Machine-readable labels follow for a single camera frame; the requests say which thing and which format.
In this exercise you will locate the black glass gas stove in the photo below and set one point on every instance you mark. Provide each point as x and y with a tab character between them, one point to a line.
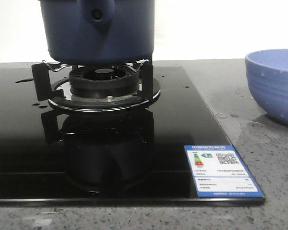
130	158

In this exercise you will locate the dark blue cooking pot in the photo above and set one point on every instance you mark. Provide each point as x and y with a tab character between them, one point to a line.
88	32

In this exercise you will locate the black metal pot support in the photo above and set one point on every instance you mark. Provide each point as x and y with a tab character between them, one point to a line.
59	94

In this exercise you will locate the blue energy rating label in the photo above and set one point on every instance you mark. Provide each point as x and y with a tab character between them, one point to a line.
219	171

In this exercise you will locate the black round gas burner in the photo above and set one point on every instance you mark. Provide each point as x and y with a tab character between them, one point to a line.
100	82

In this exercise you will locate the light blue ribbed bowl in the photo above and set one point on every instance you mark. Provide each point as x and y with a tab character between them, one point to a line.
267	78

